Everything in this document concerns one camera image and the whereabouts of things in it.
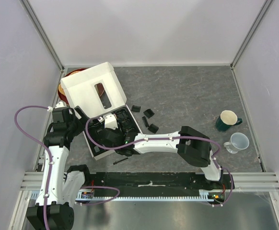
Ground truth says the black comb guard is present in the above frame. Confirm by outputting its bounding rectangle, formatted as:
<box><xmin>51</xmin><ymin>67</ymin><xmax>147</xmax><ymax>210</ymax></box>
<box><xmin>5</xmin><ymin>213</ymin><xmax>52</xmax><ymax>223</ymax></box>
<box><xmin>148</xmin><ymin>124</ymin><xmax>159</xmax><ymax>134</ymax></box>
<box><xmin>131</xmin><ymin>105</ymin><xmax>141</xmax><ymax>113</ymax></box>
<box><xmin>143</xmin><ymin>109</ymin><xmax>155</xmax><ymax>118</ymax></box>

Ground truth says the clear plastic measuring cup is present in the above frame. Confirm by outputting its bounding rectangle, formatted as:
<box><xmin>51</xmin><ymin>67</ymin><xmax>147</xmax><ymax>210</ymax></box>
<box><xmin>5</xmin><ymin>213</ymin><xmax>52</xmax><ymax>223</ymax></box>
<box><xmin>223</xmin><ymin>132</ymin><xmax>249</xmax><ymax>154</ymax></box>

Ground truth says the red wooden bowl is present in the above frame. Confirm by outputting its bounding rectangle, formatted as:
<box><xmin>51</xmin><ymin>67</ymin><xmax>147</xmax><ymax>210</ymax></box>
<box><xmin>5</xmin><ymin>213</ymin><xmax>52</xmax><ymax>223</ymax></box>
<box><xmin>58</xmin><ymin>68</ymin><xmax>86</xmax><ymax>105</ymax></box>

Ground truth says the white cardboard clipper box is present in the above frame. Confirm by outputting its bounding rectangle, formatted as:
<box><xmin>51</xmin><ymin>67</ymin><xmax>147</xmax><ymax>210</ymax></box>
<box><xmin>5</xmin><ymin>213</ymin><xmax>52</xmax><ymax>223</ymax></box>
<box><xmin>60</xmin><ymin>62</ymin><xmax>135</xmax><ymax>148</ymax></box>

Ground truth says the green ceramic mug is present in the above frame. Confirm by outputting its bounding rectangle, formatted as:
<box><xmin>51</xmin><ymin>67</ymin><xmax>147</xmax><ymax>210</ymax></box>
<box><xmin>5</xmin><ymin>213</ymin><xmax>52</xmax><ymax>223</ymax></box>
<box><xmin>215</xmin><ymin>110</ymin><xmax>243</xmax><ymax>132</ymax></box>

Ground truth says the aluminium front frame rail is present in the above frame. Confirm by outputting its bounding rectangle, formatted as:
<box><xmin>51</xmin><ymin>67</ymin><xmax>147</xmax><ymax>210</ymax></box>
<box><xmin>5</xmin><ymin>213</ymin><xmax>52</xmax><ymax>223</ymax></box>
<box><xmin>20</xmin><ymin>172</ymin><xmax>279</xmax><ymax>192</ymax></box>

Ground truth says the small black cleaning brush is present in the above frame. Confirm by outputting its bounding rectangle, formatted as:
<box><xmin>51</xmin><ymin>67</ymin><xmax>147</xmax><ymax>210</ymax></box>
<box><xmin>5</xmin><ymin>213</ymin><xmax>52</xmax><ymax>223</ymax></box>
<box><xmin>113</xmin><ymin>157</ymin><xmax>128</xmax><ymax>165</ymax></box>

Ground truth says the small black clipper attachment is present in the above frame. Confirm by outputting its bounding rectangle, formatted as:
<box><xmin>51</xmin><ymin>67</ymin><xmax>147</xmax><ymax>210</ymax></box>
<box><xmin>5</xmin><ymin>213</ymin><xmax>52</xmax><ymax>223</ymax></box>
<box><xmin>142</xmin><ymin>116</ymin><xmax>149</xmax><ymax>127</ymax></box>

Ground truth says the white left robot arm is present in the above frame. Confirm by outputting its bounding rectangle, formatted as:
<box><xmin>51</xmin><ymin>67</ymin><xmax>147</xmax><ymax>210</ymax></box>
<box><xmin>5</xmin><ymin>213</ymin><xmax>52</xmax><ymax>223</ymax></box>
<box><xmin>26</xmin><ymin>101</ymin><xmax>91</xmax><ymax>230</ymax></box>

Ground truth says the grey slotted cable duct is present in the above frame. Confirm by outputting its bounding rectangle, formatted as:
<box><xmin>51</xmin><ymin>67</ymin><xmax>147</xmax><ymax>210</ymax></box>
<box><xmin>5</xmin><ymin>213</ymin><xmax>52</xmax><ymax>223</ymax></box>
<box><xmin>31</xmin><ymin>190</ymin><xmax>214</xmax><ymax>202</ymax></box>

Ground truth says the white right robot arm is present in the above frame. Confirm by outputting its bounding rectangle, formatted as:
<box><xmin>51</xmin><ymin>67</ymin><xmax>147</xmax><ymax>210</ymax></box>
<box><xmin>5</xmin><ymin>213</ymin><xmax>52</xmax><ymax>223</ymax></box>
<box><xmin>92</xmin><ymin>114</ymin><xmax>223</xmax><ymax>189</ymax></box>

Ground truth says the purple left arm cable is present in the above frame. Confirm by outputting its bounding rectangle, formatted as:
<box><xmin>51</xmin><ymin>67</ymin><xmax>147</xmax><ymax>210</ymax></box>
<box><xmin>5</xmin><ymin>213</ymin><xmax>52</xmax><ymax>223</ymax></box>
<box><xmin>14</xmin><ymin>105</ymin><xmax>56</xmax><ymax>230</ymax></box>

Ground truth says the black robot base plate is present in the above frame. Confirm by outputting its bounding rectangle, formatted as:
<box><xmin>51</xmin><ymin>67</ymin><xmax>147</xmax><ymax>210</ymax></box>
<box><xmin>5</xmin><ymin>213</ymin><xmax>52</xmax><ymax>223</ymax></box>
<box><xmin>83</xmin><ymin>172</ymin><xmax>235</xmax><ymax>198</ymax></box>

